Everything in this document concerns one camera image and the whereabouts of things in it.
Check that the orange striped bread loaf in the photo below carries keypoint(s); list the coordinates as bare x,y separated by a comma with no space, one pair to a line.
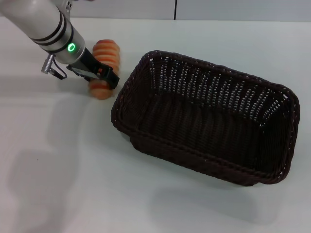
107,51

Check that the black vertical wall strip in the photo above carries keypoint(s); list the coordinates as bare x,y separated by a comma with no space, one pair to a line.
175,9

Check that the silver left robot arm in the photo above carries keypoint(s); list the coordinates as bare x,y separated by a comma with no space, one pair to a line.
41,21

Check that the black woven rectangular basket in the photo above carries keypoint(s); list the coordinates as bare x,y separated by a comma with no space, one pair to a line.
204,126

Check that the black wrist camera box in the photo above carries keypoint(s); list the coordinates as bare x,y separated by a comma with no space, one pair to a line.
81,71

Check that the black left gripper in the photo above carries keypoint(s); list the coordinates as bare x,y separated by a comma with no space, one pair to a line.
90,60

